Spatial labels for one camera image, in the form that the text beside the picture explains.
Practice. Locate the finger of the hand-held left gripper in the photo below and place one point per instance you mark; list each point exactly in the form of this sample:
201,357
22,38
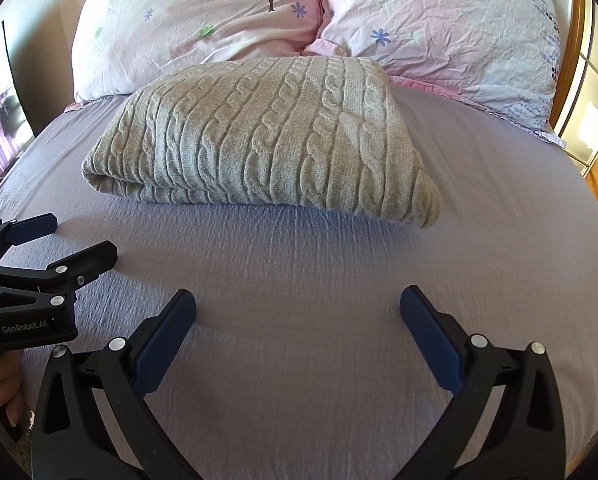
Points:
96,255
31,225

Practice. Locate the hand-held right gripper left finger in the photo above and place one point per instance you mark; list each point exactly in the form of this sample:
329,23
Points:
161,340

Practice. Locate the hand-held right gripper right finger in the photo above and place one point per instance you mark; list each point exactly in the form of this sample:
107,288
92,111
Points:
431,337

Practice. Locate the pink floral pillow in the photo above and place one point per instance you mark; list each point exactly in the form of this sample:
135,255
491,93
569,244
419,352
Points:
444,35

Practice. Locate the pink tree-print pillow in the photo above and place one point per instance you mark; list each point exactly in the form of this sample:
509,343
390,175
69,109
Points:
199,25

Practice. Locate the wooden headboard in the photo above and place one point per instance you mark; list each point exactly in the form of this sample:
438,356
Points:
586,110

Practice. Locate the purple curtain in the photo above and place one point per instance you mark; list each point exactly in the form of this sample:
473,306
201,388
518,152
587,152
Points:
1,120

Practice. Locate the person's left hand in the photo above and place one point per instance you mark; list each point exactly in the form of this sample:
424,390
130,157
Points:
6,385

